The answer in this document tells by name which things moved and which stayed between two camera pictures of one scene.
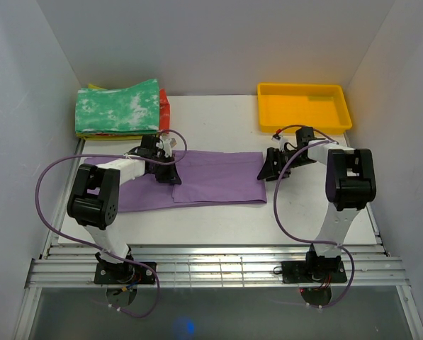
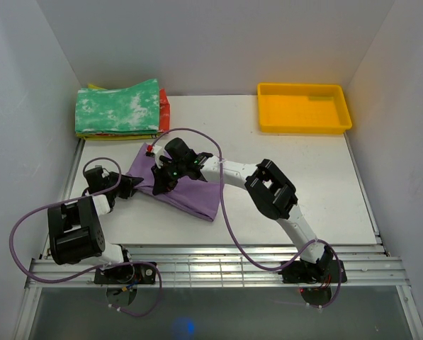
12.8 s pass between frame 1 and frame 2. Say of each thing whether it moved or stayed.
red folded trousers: stayed
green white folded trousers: stayed
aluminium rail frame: stayed
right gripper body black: moved
